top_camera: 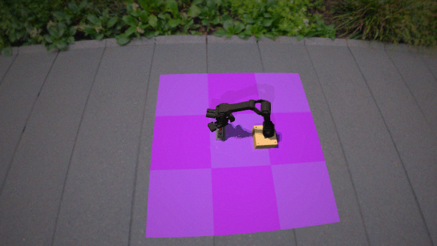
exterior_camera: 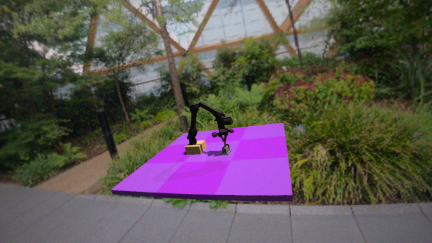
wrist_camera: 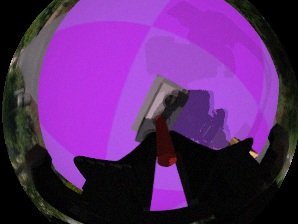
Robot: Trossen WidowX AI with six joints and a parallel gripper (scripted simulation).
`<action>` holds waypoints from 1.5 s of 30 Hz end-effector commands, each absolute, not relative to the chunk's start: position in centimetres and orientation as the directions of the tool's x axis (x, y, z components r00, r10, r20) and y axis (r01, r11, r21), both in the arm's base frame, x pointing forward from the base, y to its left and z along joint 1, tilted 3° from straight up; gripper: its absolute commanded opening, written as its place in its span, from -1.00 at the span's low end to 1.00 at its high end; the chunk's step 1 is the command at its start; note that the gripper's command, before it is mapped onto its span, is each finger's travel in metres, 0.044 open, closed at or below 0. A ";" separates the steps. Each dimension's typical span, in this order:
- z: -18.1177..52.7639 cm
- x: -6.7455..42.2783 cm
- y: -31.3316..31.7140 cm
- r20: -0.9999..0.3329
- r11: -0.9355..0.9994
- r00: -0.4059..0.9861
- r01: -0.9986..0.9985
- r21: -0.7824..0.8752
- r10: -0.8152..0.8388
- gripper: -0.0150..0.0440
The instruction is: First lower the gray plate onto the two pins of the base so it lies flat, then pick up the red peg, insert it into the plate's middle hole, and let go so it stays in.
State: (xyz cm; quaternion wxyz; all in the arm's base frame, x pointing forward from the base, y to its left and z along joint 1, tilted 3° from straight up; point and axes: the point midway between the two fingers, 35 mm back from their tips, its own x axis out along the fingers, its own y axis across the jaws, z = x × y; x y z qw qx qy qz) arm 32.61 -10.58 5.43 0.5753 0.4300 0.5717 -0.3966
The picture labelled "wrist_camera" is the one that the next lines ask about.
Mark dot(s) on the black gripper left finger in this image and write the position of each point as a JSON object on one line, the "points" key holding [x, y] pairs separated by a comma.
{"points": [[135, 170]]}

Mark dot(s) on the dark red peg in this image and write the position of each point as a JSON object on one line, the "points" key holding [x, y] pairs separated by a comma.
{"points": [[166, 156]]}

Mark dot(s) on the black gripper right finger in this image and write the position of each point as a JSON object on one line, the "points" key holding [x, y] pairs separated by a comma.
{"points": [[197, 164]]}

